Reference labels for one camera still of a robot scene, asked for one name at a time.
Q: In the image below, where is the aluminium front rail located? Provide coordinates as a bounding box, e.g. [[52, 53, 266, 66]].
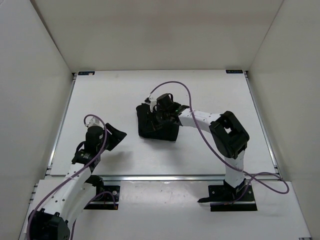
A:
[[49, 174, 283, 182]]

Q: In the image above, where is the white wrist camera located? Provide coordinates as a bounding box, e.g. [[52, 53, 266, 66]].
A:
[[144, 95, 157, 112], [84, 117, 100, 128]]

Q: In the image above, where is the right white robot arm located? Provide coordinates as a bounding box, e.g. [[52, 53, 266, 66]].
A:
[[144, 93, 250, 201]]

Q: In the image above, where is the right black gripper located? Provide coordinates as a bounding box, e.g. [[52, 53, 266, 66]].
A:
[[144, 108, 170, 134]]

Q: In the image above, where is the right blue corner label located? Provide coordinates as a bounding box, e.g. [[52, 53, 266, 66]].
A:
[[225, 69, 243, 74]]

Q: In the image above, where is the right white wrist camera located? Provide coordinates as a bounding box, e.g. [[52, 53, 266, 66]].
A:
[[144, 95, 157, 112]]

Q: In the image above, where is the blue corner label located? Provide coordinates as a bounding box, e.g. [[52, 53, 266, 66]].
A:
[[225, 69, 243, 74], [77, 71, 95, 76]]

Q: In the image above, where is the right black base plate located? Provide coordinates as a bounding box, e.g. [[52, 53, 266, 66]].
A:
[[197, 185, 258, 212]]

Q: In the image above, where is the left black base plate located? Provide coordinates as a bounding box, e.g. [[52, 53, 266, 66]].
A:
[[84, 184, 121, 211]]

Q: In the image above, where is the black pleated skirt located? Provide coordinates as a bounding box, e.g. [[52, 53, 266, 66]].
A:
[[136, 103, 179, 142]]

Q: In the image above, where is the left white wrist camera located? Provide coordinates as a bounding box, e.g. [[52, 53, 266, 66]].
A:
[[84, 117, 100, 128]]

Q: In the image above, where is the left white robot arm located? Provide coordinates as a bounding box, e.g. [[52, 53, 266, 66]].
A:
[[26, 122, 127, 240]]

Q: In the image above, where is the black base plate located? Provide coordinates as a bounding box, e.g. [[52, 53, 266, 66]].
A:
[[197, 185, 258, 212], [84, 184, 121, 211]]

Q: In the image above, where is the left blue corner label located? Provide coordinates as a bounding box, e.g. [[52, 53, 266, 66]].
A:
[[77, 71, 95, 76]]

